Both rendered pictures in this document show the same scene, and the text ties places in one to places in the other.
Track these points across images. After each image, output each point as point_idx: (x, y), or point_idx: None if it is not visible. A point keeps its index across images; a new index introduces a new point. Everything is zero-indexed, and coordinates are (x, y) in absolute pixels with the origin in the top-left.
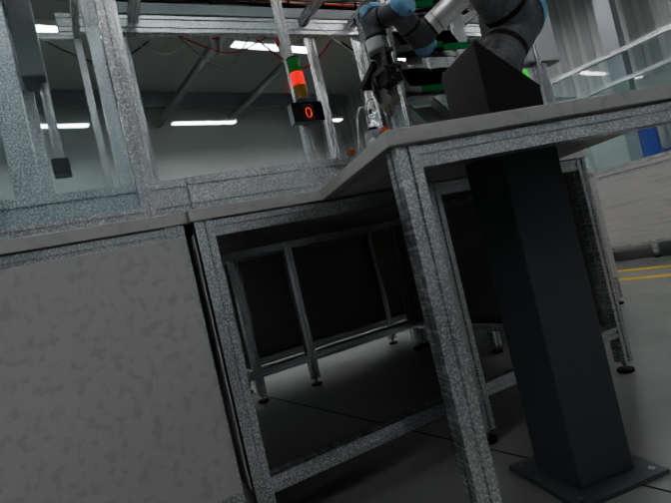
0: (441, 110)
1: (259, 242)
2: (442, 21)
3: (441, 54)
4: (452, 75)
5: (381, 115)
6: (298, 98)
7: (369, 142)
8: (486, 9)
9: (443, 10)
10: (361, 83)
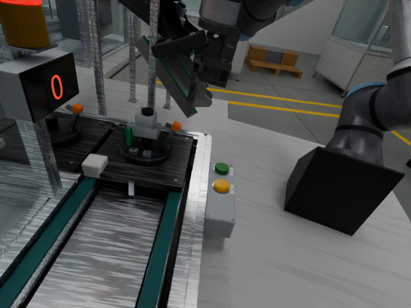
0: (171, 56)
1: None
2: (281, 17)
3: None
4: (339, 164)
5: (98, 33)
6: (31, 51)
7: (143, 130)
8: (405, 127)
9: (292, 7)
10: (161, 47)
